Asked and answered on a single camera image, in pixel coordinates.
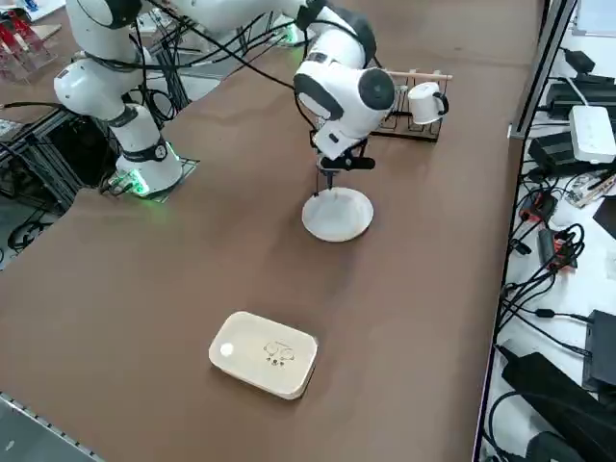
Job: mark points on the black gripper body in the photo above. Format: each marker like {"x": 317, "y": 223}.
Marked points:
{"x": 358, "y": 163}

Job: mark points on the white round plate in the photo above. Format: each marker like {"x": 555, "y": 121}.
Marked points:
{"x": 337, "y": 221}

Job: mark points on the red black small device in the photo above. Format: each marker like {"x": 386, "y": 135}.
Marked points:
{"x": 539, "y": 204}

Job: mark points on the grey adapter orange plugs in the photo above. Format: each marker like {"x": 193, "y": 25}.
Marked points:
{"x": 546, "y": 248}

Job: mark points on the flat black power adapter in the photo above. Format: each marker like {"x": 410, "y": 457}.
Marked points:
{"x": 558, "y": 101}

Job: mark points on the cream rectangular lunch box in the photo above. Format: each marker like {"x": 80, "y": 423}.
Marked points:
{"x": 260, "y": 351}

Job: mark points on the colourful circuit board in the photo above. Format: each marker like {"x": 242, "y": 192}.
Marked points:
{"x": 594, "y": 190}

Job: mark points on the white power strip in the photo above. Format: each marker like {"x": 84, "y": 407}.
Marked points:
{"x": 594, "y": 132}

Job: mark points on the small black power adapter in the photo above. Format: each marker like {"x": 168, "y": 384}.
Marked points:
{"x": 580, "y": 60}

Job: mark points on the white panel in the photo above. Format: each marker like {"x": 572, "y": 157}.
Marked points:
{"x": 599, "y": 17}

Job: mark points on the large black case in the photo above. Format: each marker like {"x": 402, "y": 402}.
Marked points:
{"x": 553, "y": 394}

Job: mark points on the black equipment box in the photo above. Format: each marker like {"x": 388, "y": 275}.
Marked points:
{"x": 601, "y": 351}

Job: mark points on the clear acrylic box red parts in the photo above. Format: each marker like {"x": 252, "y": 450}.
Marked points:
{"x": 19, "y": 48}

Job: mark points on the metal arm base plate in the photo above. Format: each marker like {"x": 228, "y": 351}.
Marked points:
{"x": 190, "y": 163}

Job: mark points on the aluminium frame post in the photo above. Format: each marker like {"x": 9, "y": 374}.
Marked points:
{"x": 544, "y": 67}

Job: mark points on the black frame rack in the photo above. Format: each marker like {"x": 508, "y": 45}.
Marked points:
{"x": 58, "y": 168}

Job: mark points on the aluminium table edge rail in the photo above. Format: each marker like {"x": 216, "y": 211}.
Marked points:
{"x": 48, "y": 431}

